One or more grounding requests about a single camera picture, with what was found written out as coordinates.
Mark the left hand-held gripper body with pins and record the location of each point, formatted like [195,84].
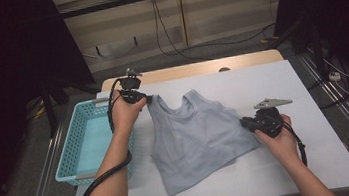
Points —
[130,83]

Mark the person's left hand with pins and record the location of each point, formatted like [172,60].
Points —
[124,116]

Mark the grey table grommet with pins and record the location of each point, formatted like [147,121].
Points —
[224,69]

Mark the white power strip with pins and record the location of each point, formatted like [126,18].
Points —
[334,76]

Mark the white table cover sheet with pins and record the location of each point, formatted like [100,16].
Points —
[227,192]

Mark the person's right hand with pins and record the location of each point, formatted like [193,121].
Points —
[282,148]

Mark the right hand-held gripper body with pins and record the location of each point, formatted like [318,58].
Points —
[269,123]

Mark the turquoise plastic basket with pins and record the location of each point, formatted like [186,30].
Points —
[91,145]

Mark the yellow floor marker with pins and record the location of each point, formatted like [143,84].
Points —
[269,39]

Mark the light wooden table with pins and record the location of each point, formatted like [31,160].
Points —
[176,72]

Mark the black wall peg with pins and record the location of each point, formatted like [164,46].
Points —
[98,51]
[135,41]

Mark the light blue tank top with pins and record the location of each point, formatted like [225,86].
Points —
[197,138]

